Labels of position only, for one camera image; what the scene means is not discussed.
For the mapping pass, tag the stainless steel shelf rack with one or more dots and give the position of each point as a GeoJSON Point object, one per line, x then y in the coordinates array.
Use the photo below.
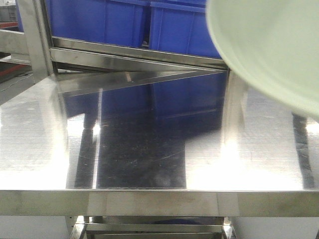
{"type": "Point", "coordinates": [147, 144]}

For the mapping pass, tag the red metal workbench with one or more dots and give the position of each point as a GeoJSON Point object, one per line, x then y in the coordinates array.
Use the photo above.
{"type": "Point", "coordinates": [10, 25]}

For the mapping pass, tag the blue plastic bin right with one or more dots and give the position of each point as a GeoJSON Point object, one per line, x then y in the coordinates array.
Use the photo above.
{"type": "Point", "coordinates": [179, 26]}

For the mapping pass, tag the blue plastic bin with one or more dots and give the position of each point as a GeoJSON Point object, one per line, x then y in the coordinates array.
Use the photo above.
{"type": "Point", "coordinates": [179, 26]}
{"type": "Point", "coordinates": [118, 22]}

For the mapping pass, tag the pale green plate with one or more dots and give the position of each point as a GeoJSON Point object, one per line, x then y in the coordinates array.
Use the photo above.
{"type": "Point", "coordinates": [273, 45]}

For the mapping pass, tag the blue plastic bin left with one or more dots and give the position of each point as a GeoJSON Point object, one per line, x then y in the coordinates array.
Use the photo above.
{"type": "Point", "coordinates": [118, 22]}

